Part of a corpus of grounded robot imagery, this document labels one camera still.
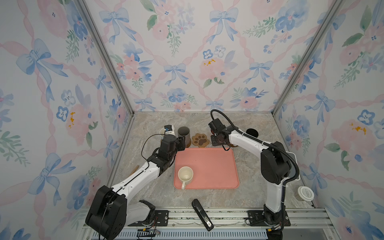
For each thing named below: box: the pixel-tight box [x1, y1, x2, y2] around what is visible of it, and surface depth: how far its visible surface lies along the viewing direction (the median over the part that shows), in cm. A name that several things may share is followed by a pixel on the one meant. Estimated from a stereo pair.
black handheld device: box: [191, 199, 214, 232], surface depth 73 cm
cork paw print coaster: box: [192, 133, 210, 148], surface depth 105 cm
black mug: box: [245, 128, 259, 138], surface depth 98 cm
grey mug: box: [177, 126, 192, 148], surface depth 97 cm
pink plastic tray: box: [173, 147, 240, 189], surface depth 90 cm
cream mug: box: [177, 166, 194, 190], surface depth 81 cm
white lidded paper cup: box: [295, 186, 315, 202], surface depth 77 cm
